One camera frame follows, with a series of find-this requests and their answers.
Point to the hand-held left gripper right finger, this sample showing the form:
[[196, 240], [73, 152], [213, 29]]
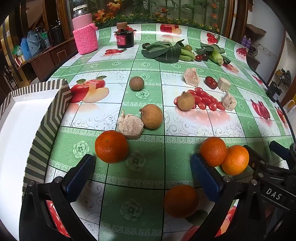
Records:
[[203, 176]]

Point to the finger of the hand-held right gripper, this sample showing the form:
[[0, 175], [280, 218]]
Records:
[[256, 165], [278, 148]]

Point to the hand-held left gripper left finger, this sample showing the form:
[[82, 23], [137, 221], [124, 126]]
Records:
[[79, 176]]

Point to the orange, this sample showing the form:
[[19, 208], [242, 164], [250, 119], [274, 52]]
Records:
[[111, 146], [235, 160], [181, 201], [213, 151]]

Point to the beige crumbly food chunk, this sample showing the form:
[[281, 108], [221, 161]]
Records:
[[229, 102], [129, 126], [191, 76], [223, 83]]

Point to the striped cardboard box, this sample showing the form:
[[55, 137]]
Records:
[[18, 139]]

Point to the brown longan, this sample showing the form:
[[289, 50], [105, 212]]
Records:
[[136, 83], [186, 100]]

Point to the large brown round fruit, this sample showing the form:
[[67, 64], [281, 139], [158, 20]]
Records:
[[151, 115]]

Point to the yellow bag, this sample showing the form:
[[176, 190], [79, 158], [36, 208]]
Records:
[[290, 106]]

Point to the green fruit-print tablecloth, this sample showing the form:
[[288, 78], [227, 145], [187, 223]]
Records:
[[150, 162]]

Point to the black table clamp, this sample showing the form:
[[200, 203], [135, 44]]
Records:
[[274, 91]]

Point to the dark red small fruit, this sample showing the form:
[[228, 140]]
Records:
[[211, 82]]

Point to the corn cob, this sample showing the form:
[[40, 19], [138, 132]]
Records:
[[217, 58]]

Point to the purple bottles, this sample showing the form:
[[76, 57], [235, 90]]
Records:
[[246, 41]]

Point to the dark cherry tomato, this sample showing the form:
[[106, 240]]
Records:
[[205, 56]]

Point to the red cherry tomato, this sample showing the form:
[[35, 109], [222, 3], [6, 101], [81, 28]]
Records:
[[198, 57]]

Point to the wooden cabinet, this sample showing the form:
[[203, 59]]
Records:
[[46, 60]]

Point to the small green bananas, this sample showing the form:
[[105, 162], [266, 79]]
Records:
[[186, 55]]

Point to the corn with green husk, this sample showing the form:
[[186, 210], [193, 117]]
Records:
[[207, 49]]

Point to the green grape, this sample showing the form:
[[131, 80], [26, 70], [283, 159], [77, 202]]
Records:
[[188, 48]]

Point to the large green leafy vegetable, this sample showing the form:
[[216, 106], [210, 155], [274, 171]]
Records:
[[164, 52]]

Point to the pink bottle with knit sleeve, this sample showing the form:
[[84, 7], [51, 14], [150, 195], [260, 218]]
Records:
[[85, 37]]

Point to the blue thermos jug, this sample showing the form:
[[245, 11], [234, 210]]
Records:
[[25, 47]]

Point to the small dark round fruit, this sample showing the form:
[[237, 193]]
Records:
[[145, 45]]

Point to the dark jar with wooden lid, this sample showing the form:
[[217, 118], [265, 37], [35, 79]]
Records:
[[124, 38]]

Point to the black pot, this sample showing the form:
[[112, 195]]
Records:
[[55, 32]]

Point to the artificial flower row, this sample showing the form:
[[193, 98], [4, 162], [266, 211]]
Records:
[[138, 11]]

